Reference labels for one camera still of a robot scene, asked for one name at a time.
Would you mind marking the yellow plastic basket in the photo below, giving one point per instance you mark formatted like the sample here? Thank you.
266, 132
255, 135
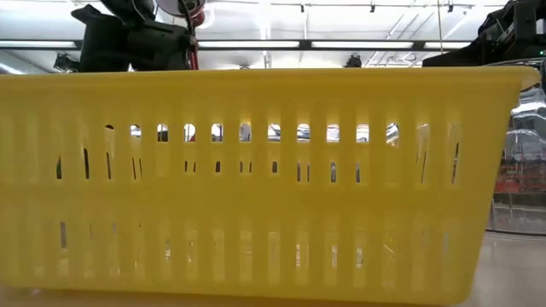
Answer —
273, 204

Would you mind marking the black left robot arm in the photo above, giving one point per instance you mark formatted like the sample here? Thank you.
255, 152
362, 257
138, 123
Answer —
102, 47

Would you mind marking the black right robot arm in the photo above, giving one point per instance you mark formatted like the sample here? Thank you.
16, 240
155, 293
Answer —
524, 25

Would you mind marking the clear plastic basket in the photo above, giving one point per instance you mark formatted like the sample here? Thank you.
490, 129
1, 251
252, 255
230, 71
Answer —
526, 145

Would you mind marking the small black ceiling fixture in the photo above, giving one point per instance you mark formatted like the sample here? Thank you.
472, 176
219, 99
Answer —
353, 61

